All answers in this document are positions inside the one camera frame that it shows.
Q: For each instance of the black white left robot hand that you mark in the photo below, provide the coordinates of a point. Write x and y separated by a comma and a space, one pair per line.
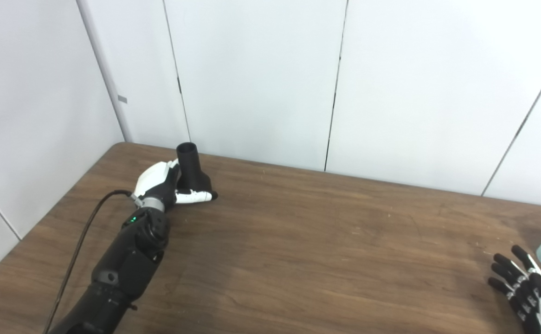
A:
152, 178

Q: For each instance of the black flared nozzle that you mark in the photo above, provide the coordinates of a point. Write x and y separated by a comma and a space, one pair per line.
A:
191, 171

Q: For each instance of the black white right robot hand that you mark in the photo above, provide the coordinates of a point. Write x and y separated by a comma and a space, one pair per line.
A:
530, 297

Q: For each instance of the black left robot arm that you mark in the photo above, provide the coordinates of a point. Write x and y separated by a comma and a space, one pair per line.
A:
126, 264

